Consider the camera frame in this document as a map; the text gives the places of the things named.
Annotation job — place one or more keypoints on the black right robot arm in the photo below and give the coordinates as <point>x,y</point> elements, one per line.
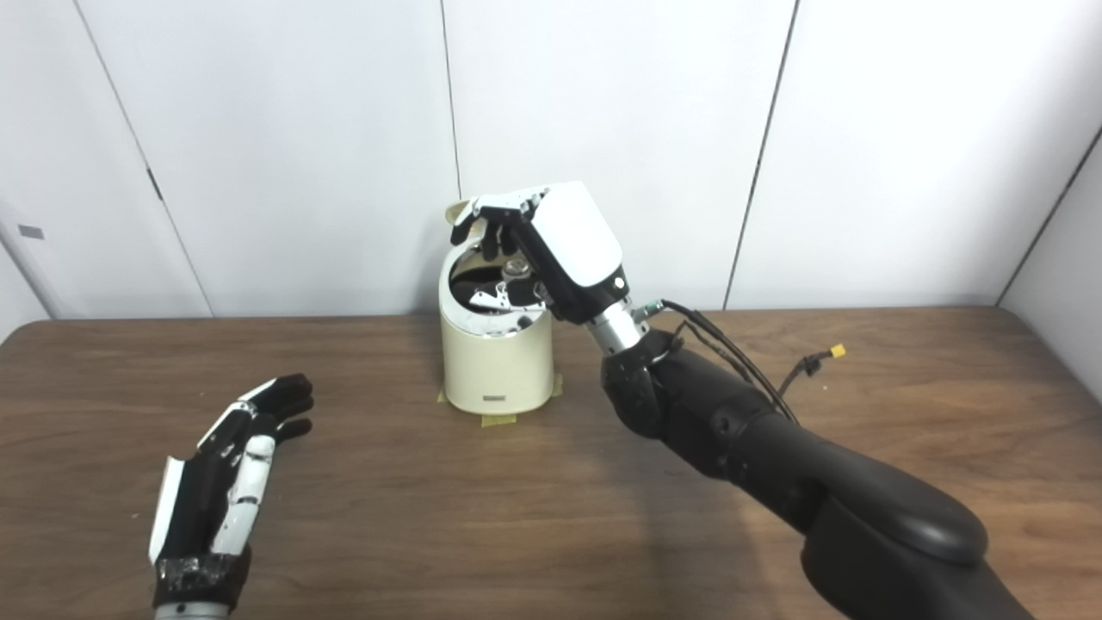
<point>758,439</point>

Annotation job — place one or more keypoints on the cream-colored bin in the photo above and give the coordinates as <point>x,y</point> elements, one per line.
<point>495,366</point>

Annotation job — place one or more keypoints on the small grey wall label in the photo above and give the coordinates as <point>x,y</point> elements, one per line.
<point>31,232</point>

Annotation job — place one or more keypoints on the small white plastic bottle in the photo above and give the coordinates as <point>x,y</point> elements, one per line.
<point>516,268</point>

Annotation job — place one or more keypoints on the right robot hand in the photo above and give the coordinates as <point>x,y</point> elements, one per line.
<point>572,241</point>

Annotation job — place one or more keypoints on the cream round bin lid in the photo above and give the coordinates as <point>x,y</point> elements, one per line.
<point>461,209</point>

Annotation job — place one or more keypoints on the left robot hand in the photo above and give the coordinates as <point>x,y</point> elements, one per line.
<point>194,508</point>

